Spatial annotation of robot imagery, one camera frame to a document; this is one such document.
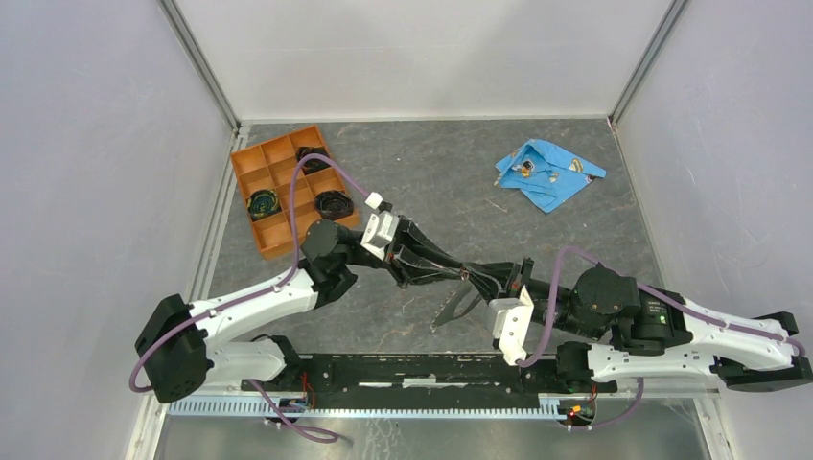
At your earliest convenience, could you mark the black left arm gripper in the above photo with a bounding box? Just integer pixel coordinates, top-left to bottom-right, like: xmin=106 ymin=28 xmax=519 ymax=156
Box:
xmin=345 ymin=216 xmax=465 ymax=290

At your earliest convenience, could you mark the metal key holder plate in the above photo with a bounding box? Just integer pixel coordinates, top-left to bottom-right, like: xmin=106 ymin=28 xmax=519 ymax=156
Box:
xmin=430 ymin=271 xmax=485 ymax=332

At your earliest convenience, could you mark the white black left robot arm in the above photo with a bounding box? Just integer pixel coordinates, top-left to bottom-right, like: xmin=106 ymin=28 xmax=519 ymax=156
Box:
xmin=128 ymin=212 xmax=464 ymax=403

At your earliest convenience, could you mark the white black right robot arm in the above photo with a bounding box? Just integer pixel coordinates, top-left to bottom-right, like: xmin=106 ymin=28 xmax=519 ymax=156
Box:
xmin=461 ymin=261 xmax=812 ymax=393

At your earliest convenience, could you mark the black coiled item right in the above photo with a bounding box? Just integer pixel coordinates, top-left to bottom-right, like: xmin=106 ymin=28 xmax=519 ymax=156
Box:
xmin=314 ymin=190 xmax=355 ymax=220

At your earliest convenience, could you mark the blue patterned cloth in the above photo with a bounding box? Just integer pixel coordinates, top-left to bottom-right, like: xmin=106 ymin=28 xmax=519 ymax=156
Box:
xmin=495 ymin=139 xmax=607 ymax=214

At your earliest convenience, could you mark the black coiled item top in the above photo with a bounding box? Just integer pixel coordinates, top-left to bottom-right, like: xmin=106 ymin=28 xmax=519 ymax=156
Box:
xmin=295 ymin=146 xmax=331 ymax=175

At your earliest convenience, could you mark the black green coiled item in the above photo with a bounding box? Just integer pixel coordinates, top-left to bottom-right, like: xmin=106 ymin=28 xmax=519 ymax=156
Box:
xmin=246 ymin=189 xmax=281 ymax=221

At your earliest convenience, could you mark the orange compartment tray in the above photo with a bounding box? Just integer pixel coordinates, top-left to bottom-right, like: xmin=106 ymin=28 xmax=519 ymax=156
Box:
xmin=231 ymin=125 xmax=360 ymax=260

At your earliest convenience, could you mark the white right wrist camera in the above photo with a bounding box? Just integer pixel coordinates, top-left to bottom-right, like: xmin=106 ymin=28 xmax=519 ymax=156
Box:
xmin=484 ymin=286 xmax=534 ymax=366

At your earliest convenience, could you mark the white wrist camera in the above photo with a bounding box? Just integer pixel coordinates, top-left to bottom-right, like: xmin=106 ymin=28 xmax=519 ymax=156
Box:
xmin=360 ymin=192 xmax=400 ymax=261
xmin=484 ymin=286 xmax=534 ymax=366

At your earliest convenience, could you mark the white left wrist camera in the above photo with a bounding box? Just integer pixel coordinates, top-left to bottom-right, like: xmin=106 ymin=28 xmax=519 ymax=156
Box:
xmin=360 ymin=192 xmax=400 ymax=261

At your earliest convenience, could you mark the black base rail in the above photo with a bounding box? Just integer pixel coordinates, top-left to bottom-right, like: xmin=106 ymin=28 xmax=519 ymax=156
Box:
xmin=241 ymin=352 xmax=617 ymax=411

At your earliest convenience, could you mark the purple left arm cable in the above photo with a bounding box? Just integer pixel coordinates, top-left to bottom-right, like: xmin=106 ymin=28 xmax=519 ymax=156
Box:
xmin=128 ymin=151 xmax=373 ymax=395

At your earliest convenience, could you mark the silver toothed front rail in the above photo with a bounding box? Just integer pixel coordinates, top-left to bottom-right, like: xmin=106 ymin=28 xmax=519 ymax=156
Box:
xmin=167 ymin=395 xmax=566 ymax=422

